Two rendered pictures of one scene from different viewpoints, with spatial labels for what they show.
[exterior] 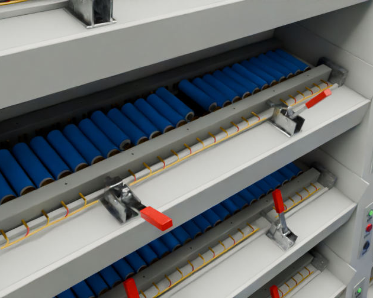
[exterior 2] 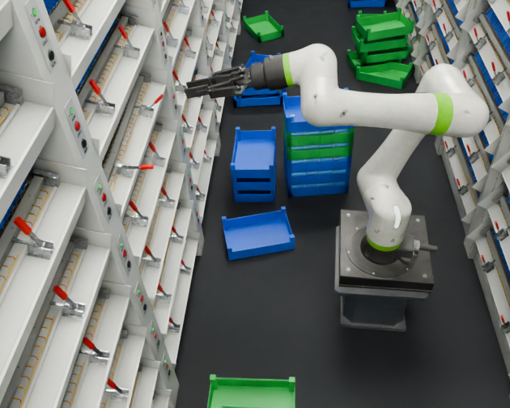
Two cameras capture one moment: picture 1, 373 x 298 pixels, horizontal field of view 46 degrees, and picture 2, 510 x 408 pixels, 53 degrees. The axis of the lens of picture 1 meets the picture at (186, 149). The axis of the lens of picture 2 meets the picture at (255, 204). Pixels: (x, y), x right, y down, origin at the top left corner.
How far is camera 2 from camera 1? 103 cm
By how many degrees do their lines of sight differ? 40
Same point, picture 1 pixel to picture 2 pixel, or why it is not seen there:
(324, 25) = not seen: hidden behind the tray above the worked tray
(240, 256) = (149, 178)
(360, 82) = (158, 78)
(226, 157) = (138, 138)
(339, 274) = (179, 169)
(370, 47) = (157, 61)
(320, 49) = not seen: hidden behind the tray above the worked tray
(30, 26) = (99, 124)
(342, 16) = not seen: hidden behind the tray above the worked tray
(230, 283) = (154, 189)
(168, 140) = (119, 141)
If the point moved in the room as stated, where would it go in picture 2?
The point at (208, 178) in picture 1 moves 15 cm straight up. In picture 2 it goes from (140, 148) to (128, 104)
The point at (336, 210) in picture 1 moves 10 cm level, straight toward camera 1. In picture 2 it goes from (170, 139) to (180, 155)
